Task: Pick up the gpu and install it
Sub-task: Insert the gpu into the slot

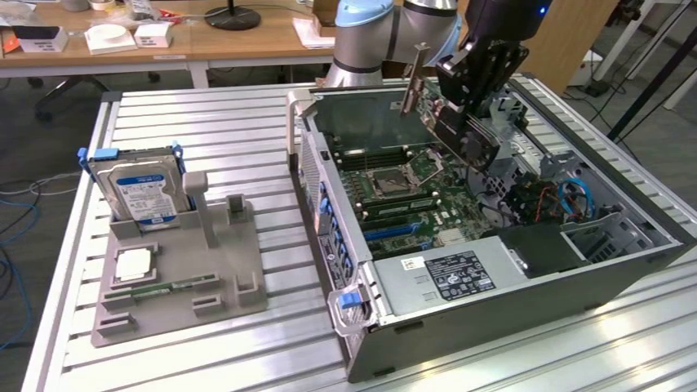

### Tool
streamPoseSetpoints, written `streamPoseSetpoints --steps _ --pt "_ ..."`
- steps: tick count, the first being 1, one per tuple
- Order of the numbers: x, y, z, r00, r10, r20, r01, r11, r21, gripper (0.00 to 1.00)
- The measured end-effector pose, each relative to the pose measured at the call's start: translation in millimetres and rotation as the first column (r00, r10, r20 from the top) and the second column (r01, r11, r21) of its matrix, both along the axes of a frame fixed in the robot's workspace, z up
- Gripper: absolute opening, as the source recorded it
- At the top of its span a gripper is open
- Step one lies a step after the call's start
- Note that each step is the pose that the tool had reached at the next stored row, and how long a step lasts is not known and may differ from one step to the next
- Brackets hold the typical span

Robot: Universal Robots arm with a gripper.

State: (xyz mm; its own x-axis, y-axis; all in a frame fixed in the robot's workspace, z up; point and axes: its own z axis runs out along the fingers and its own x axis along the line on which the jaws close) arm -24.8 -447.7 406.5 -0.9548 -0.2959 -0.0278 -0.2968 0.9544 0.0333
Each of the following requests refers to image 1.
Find clear bag of parts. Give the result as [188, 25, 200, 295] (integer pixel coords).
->
[128, 0, 164, 21]

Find white paper stack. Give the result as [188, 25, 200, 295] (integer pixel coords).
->
[292, 16, 337, 50]

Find small white labelled box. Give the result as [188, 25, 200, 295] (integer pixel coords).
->
[133, 22, 175, 49]

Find white floor cable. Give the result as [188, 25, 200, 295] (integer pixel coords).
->
[0, 171, 83, 197]

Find black power adapter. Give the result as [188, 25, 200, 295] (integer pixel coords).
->
[585, 79, 614, 99]

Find orange cardboard box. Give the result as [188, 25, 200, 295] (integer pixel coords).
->
[0, 28, 21, 58]

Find black office chair base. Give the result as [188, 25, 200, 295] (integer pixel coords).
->
[27, 73, 163, 122]

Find blue expansion slot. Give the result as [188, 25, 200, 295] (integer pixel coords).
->
[361, 222, 425, 243]

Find blue slot retainer clips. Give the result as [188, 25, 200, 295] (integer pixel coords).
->
[317, 181, 360, 283]

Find white box black top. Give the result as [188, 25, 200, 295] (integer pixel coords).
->
[11, 24, 69, 54]

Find CPU socket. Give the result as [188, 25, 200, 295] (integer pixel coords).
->
[368, 167, 420, 198]

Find blue wire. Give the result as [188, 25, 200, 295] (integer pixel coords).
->
[556, 175, 600, 225]

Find wooden cabinet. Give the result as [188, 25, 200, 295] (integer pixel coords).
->
[454, 0, 622, 99]

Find grey parts rack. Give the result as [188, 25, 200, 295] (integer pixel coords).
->
[89, 170, 268, 349]

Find metal socket cover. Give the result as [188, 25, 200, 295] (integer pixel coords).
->
[406, 146, 456, 184]

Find black wire bundle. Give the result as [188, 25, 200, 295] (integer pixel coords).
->
[481, 173, 565, 228]

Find wooden desk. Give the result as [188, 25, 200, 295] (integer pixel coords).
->
[0, 0, 490, 89]

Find black pole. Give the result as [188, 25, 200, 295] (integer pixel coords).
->
[605, 22, 697, 142]

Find silver CPU chip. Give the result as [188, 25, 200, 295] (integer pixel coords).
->
[115, 249, 155, 281]

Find black lamp base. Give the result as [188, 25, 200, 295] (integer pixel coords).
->
[204, 0, 263, 32]

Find red wire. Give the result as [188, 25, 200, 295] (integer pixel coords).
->
[533, 183, 562, 224]

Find green motherboard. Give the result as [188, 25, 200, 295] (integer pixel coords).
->
[325, 136, 505, 257]

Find grey power supply unit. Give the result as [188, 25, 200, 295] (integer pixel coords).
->
[372, 235, 530, 319]

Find green RAM stick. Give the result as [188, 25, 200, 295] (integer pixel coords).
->
[104, 274, 215, 299]

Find white round holder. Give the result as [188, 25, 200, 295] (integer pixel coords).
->
[84, 23, 139, 56]

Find metal disk bay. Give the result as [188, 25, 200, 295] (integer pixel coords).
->
[468, 96, 549, 193]

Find blue case latch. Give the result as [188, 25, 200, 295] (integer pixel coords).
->
[337, 290, 364, 314]

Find perforated metal drive cage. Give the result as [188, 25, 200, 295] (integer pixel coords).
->
[558, 210, 658, 265]

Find open grey PC case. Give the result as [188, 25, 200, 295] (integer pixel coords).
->
[285, 72, 697, 384]

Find brown cardboard box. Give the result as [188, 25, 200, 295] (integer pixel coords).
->
[313, 0, 340, 28]

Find white pedestal unit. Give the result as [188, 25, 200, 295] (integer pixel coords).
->
[565, 44, 605, 89]

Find hard disk blue bracket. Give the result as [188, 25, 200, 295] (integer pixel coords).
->
[77, 140, 189, 234]

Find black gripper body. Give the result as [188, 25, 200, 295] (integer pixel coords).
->
[460, 0, 552, 79]

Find blue floor cable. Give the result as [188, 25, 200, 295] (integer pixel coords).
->
[0, 199, 43, 352]

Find black graphics card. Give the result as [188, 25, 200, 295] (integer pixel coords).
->
[398, 42, 501, 175]

